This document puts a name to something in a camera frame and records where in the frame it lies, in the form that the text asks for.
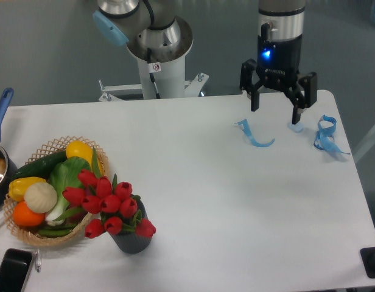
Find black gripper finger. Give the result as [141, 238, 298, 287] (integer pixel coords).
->
[239, 59, 262, 112]
[284, 72, 317, 124]

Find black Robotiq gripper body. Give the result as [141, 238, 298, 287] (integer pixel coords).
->
[258, 35, 303, 90]

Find red tulip bouquet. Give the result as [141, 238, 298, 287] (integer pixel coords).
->
[52, 146, 157, 240]

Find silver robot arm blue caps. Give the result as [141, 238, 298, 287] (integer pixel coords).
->
[93, 1, 317, 124]

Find dark grey ribbed vase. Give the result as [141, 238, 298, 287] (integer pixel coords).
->
[109, 200, 156, 254]

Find white blue small cap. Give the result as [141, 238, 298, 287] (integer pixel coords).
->
[287, 122, 304, 133]

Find blue ribbon tangle right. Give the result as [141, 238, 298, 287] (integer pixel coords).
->
[314, 115, 349, 155]

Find blue ribbon strip left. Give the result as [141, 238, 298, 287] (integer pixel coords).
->
[235, 119, 275, 148]

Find black device table corner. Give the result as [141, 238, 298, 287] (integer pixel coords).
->
[360, 247, 375, 279]

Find yellow squash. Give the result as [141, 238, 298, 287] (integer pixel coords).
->
[65, 140, 103, 175]

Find green bok choy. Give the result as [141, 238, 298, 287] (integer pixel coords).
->
[46, 156, 91, 226]

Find green cucumber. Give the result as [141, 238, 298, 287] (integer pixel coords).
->
[12, 151, 67, 180]

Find white garlic bulb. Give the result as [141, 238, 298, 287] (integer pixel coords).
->
[24, 182, 57, 214]

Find green pea pods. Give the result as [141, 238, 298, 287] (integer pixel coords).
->
[37, 224, 77, 238]

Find yellow bell pepper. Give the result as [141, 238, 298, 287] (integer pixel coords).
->
[8, 176, 47, 202]

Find orange fruit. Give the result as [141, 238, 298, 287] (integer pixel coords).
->
[12, 201, 45, 227]

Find silver metal clip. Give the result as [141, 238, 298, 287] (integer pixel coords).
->
[34, 249, 41, 273]

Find black smartphone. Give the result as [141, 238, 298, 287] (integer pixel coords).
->
[0, 248, 33, 292]

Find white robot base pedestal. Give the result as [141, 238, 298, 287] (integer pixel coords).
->
[97, 18, 246, 102]

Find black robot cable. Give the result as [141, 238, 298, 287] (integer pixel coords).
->
[146, 47, 161, 99]

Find blue handled saucepan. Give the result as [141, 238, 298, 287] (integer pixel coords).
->
[0, 88, 17, 205]

